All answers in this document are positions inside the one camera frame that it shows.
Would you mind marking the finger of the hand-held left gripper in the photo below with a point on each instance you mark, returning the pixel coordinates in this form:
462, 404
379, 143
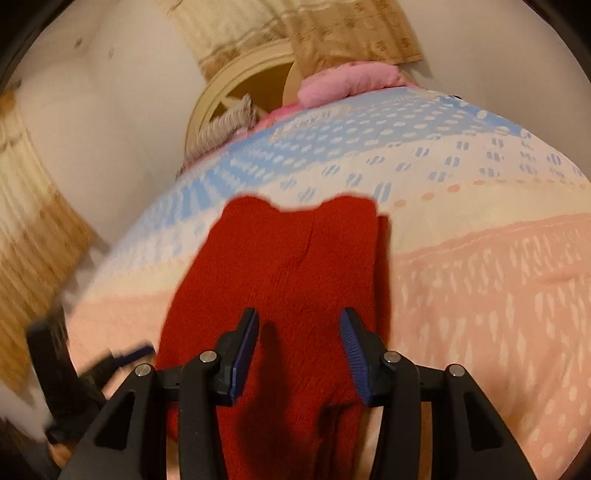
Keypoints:
134, 354

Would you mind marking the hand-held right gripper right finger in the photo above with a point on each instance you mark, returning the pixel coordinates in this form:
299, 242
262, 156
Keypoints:
353, 355

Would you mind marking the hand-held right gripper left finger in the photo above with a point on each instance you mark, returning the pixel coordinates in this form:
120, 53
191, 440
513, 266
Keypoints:
244, 355

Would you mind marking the red knit garment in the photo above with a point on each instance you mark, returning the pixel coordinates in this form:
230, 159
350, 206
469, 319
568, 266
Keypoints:
286, 258

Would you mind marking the pink and blue dotted blanket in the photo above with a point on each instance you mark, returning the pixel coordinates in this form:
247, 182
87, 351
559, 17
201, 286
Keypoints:
461, 230

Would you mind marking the striped pillow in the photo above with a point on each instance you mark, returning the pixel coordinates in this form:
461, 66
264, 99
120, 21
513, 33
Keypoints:
221, 129

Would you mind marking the pink floral bed sheet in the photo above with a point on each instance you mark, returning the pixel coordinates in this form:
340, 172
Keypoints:
279, 115

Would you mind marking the cream wooden headboard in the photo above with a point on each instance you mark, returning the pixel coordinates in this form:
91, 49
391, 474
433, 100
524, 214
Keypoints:
217, 92

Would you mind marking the pink quilt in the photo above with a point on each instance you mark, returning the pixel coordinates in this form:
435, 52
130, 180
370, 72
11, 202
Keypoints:
351, 83

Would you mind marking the beige patterned window curtain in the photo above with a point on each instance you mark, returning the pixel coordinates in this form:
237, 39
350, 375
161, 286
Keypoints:
295, 27

